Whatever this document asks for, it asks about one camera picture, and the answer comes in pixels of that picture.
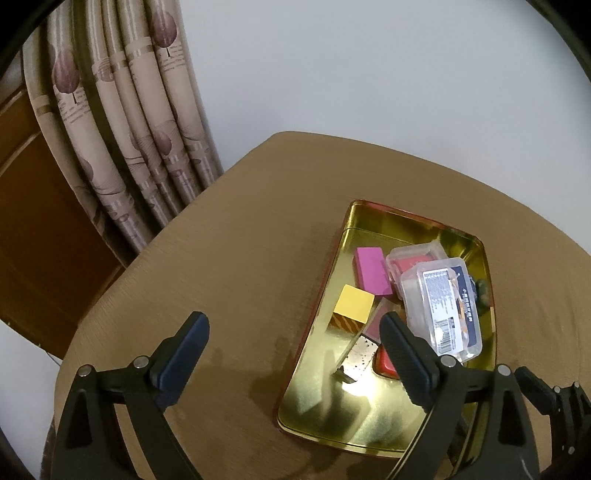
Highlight small clear box red contents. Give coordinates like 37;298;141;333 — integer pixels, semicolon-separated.
385;240;450;298

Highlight red rounded box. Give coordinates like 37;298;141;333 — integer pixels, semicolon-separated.
373;344;402;380

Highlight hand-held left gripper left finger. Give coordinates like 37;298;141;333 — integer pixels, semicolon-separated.
50;311;211;480

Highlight magenta block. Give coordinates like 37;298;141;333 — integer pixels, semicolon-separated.
353;247;393;296

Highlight beige patterned curtain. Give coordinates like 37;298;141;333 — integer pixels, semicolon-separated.
23;0;225;266

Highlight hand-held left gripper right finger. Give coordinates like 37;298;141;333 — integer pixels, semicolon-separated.
379;311;541;480

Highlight yellow block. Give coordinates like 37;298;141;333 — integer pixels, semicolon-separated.
331;284;376;334

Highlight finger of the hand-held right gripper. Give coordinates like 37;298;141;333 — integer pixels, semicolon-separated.
514;366;561;418

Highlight clear plastic box blue label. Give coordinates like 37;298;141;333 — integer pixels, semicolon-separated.
399;257;483;362

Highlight gold and red lipstick box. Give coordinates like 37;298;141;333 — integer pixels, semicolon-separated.
332;335;382;384

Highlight brown wooden door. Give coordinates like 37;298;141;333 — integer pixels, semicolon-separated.
0;55;127;361

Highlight red tin box gold interior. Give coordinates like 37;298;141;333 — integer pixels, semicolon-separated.
276;199;498;467

